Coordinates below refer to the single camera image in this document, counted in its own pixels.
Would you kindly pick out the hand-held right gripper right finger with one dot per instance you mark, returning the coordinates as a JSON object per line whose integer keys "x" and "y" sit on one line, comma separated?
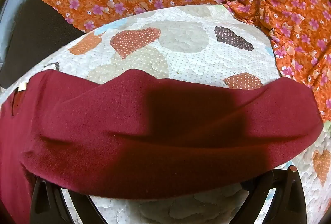
{"x": 291, "y": 189}

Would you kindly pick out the dark cloth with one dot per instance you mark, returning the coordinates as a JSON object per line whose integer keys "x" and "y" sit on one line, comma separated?
{"x": 33, "y": 40}

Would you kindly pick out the grey cloth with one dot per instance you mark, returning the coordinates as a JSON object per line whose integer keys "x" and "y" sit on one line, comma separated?
{"x": 13, "y": 9}

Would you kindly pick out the maroon knit garment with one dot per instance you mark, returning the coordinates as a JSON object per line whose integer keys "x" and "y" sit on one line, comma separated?
{"x": 165, "y": 136}

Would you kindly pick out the white heart-patterned quilt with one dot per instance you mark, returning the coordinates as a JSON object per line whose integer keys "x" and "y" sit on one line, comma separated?
{"x": 186, "y": 53}

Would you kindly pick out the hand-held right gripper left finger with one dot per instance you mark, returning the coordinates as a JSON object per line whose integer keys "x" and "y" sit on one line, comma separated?
{"x": 40, "y": 203}

